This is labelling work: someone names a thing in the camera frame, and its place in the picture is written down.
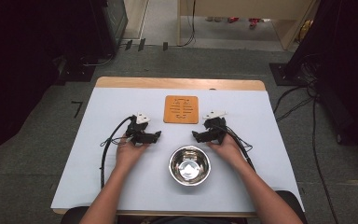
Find red shoes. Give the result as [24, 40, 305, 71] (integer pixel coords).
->
[227, 16, 263, 30]

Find black stand base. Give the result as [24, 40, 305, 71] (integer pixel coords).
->
[57, 59, 97, 84]
[268, 62, 310, 87]

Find stainless steel bowl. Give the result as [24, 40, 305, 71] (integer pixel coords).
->
[168, 145, 212, 187]

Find black cabinet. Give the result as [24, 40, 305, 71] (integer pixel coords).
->
[88, 0, 129, 59]

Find square wooden trivet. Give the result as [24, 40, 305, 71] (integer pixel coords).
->
[162, 94, 200, 125]

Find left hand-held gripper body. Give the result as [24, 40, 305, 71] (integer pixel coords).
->
[125, 112, 152, 146]

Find black curtain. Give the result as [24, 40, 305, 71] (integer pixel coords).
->
[0, 0, 106, 162]
[287, 0, 358, 160]

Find wooden table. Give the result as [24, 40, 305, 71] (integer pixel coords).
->
[51, 76, 306, 218]

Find black hanging cable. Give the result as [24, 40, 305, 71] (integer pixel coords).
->
[179, 0, 198, 49]

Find thick black gripper cable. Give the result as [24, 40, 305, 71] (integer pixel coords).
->
[99, 115, 137, 189]
[217, 123, 257, 173]

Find light wooden desk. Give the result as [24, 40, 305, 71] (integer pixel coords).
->
[176, 0, 320, 51]

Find person's left hand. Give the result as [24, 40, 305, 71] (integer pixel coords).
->
[115, 134, 150, 172]

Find black floor cable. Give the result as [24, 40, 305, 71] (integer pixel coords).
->
[273, 54, 343, 224]

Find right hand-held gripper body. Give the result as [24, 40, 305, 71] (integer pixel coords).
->
[201, 110, 228, 146]

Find person's right hand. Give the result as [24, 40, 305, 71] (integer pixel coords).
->
[207, 133, 247, 172]

